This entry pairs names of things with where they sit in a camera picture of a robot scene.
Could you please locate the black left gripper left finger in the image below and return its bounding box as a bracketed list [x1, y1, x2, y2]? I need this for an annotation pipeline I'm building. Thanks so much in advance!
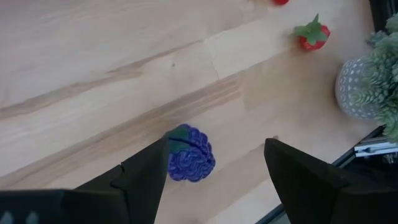
[74, 136, 170, 224]

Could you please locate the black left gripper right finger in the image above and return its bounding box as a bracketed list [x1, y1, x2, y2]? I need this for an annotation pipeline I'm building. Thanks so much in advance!
[263, 138, 351, 224]

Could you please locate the purple grape bunch toy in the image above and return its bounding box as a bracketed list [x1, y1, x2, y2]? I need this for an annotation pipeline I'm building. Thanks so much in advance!
[163, 123, 216, 183]

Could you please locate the red strawberry toy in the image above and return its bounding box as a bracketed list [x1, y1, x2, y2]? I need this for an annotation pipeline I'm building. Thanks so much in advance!
[293, 13, 331, 52]

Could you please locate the succulent plant in grey pot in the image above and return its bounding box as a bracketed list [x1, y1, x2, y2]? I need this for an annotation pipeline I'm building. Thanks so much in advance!
[335, 14, 398, 144]

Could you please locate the silver aluminium rail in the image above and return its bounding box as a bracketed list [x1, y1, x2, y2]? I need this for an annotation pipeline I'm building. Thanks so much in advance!
[353, 135, 398, 158]

